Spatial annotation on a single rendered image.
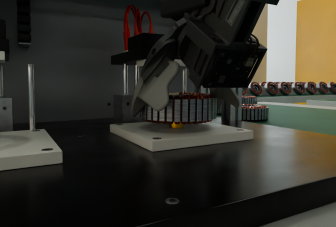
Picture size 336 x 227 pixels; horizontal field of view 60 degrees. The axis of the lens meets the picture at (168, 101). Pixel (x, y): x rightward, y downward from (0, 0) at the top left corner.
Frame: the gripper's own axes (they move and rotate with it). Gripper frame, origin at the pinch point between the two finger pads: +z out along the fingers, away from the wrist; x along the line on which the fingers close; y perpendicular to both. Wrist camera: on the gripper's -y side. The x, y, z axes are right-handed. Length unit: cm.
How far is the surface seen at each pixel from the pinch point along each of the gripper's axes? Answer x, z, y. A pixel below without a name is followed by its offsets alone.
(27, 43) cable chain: -17.9, 2.9, -22.8
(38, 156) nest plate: -18.8, -2.1, 8.3
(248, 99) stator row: 70, 35, -45
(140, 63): -3.0, -2.5, -8.2
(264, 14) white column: 310, 69, -286
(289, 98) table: 162, 68, -87
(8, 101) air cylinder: -21.0, 5.7, -10.1
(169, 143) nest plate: -5.3, -2.0, 8.3
